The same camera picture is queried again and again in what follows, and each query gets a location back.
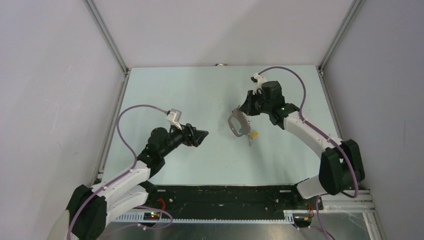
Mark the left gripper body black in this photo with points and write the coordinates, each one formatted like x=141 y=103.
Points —
x=177 y=137

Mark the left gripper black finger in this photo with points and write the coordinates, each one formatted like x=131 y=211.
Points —
x=197 y=139
x=194 y=131

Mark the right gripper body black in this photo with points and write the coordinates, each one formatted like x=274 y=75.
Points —
x=266 y=107

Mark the silver key with yellow tag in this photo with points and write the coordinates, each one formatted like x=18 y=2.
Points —
x=250 y=140

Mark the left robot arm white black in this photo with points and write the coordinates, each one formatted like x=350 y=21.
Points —
x=116 y=185

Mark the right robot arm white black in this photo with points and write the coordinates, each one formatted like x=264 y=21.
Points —
x=340 y=166

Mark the left controller board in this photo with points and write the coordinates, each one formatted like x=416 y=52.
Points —
x=151 y=216

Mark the controller board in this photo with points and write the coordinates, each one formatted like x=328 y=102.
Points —
x=151 y=216
x=302 y=218

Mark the right controller board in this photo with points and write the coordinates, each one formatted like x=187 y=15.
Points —
x=302 y=218

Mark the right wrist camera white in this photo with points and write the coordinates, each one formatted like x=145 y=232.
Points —
x=258 y=80

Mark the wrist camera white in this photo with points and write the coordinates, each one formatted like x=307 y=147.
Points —
x=258 y=80
x=173 y=117

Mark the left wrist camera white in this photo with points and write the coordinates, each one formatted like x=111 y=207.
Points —
x=173 y=117

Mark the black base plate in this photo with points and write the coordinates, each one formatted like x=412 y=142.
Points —
x=223 y=203

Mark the right aluminium frame post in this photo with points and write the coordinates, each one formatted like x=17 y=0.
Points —
x=340 y=33

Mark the aluminium frame post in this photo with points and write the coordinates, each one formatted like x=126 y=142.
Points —
x=340 y=33
x=106 y=35

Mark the left aluminium frame post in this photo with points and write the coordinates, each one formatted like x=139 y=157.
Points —
x=106 y=35

